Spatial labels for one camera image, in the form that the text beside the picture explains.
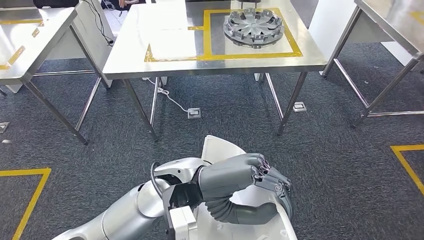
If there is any grey wheel hubcap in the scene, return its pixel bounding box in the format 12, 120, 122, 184
222, 7, 285, 50

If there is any yellow tape on workbench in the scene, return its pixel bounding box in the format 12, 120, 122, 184
144, 7, 304, 63

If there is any thin black cable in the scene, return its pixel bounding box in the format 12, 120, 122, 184
82, 0, 115, 46

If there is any white power cable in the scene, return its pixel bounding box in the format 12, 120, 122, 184
145, 77, 190, 114

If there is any white plastic shell part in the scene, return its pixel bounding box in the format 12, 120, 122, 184
193, 134, 299, 240

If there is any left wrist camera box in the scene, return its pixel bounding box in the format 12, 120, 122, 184
162, 181, 204, 240

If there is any yellow floor tape square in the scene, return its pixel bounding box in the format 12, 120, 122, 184
390, 144, 424, 196
0, 167, 52, 240

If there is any black box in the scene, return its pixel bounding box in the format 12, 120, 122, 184
32, 0, 80, 10

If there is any steel workbench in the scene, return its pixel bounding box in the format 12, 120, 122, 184
101, 0, 329, 142

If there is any steel table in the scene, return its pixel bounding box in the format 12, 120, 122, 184
321, 0, 424, 128
0, 6, 102, 146

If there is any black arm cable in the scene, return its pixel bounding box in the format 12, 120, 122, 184
149, 161, 167, 191

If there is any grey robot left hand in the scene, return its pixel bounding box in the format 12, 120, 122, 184
198, 152, 295, 225

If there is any yellow tape on table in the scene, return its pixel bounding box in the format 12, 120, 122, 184
409, 10, 424, 26
0, 18, 46, 71

